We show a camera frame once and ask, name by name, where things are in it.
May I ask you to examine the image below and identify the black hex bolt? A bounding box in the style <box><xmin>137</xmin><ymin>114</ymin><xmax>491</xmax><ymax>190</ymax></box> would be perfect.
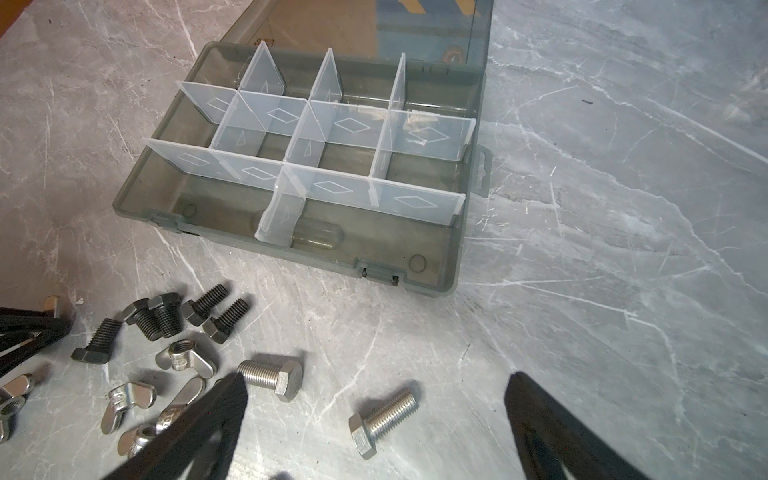
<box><xmin>180</xmin><ymin>284</ymin><xmax>229</xmax><ymax>327</ymax></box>
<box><xmin>148</xmin><ymin>292</ymin><xmax>182</xmax><ymax>338</ymax></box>
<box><xmin>117</xmin><ymin>298</ymin><xmax>162</xmax><ymax>341</ymax></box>
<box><xmin>70</xmin><ymin>318</ymin><xmax>123</xmax><ymax>365</ymax></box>
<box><xmin>202</xmin><ymin>299</ymin><xmax>250</xmax><ymax>344</ymax></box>

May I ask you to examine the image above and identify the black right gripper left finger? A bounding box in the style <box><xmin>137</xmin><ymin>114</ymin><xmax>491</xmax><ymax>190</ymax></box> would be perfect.
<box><xmin>106</xmin><ymin>373</ymin><xmax>248</xmax><ymax>479</ymax></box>

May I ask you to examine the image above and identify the grey plastic organizer box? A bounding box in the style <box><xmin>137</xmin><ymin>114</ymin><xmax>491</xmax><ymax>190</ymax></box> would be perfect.
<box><xmin>113</xmin><ymin>1</ymin><xmax>493</xmax><ymax>296</ymax></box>

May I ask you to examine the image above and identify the silver wing nut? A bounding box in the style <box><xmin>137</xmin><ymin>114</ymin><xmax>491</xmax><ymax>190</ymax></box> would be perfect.
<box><xmin>0</xmin><ymin>374</ymin><xmax>36</xmax><ymax>443</ymax></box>
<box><xmin>155</xmin><ymin>339</ymin><xmax>217</xmax><ymax>380</ymax></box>
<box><xmin>117</xmin><ymin>376</ymin><xmax>206</xmax><ymax>458</ymax></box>
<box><xmin>100</xmin><ymin>382</ymin><xmax>157</xmax><ymax>435</ymax></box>

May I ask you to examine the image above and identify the silver hex bolt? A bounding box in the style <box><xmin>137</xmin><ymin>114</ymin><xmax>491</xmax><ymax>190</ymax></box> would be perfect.
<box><xmin>237</xmin><ymin>360</ymin><xmax>303</xmax><ymax>402</ymax></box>
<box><xmin>348</xmin><ymin>388</ymin><xmax>419</xmax><ymax>460</ymax></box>

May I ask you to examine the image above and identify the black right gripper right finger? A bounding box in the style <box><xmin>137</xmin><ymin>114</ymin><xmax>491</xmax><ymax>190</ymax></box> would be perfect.
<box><xmin>504</xmin><ymin>371</ymin><xmax>646</xmax><ymax>479</ymax></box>

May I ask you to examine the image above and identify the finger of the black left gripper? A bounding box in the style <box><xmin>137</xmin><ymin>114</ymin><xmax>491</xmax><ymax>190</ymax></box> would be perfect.
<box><xmin>1</xmin><ymin>307</ymin><xmax>71</xmax><ymax>377</ymax></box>

